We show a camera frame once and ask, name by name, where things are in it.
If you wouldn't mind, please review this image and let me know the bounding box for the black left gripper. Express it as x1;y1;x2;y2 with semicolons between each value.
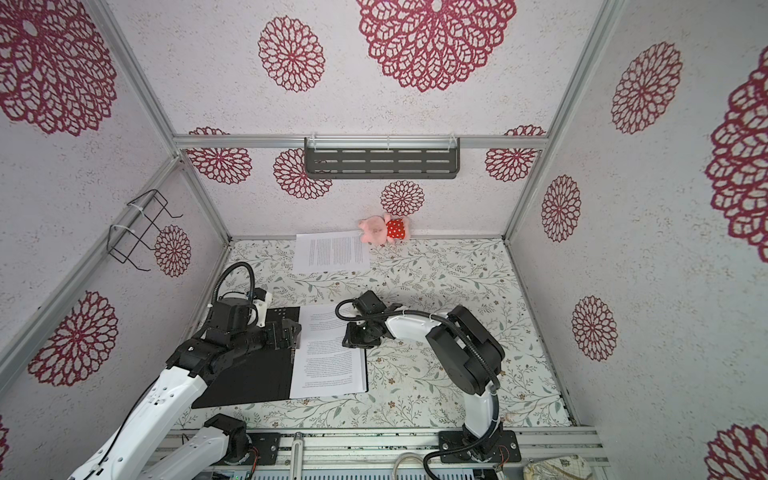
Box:
231;317;301;359

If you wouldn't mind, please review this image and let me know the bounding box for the white printed paper sheet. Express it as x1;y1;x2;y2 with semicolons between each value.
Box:
293;231;370;274
289;305;368;399

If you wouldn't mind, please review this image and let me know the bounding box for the teal folder with black inside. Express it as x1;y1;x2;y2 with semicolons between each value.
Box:
191;305;369;409

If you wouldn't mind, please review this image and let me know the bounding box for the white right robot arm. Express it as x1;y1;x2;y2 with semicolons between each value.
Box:
334;290;505;450

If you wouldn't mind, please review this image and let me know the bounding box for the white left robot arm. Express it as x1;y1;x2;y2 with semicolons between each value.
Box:
71;298;301;479

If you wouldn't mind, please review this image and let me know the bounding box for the pink plush pig toy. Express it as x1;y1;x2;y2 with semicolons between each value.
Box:
358;214;411;246

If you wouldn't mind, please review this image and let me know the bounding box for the patterned cloth pouch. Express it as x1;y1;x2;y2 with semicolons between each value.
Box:
523;455;594;480

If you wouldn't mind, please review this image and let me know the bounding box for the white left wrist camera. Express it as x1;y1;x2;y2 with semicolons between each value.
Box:
249;288;273;328

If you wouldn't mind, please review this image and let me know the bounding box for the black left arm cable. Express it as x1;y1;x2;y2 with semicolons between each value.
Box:
101;261;258;475

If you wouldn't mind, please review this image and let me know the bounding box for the grey slotted wall shelf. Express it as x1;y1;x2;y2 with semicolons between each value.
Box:
303;137;461;180

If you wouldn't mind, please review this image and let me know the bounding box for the black wire wall rack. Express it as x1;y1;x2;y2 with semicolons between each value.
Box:
105;189;183;272

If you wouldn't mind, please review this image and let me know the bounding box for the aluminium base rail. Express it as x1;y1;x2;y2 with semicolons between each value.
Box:
203;427;617;479

